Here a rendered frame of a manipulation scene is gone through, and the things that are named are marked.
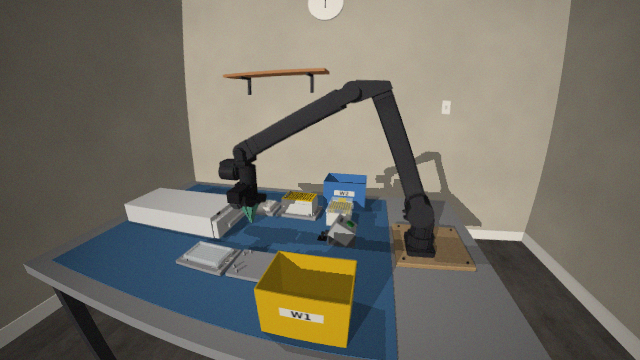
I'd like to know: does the blue bench mat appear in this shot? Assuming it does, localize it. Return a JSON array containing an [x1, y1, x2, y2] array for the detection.
[[52, 199, 397, 360]]

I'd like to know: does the white button box with green key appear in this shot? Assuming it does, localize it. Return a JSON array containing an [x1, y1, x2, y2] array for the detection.
[[317, 213, 357, 248]]

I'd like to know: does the yellow open-top bin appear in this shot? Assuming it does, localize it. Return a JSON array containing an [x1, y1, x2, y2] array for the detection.
[[254, 251, 357, 348]]

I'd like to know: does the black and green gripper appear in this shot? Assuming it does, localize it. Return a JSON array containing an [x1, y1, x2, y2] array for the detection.
[[241, 193, 267, 223]]

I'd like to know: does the white multiwell plate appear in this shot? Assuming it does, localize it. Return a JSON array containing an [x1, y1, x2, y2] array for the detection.
[[183, 241, 234, 267]]

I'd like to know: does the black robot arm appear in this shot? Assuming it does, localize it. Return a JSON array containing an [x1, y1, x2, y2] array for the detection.
[[218, 80, 436, 258]]

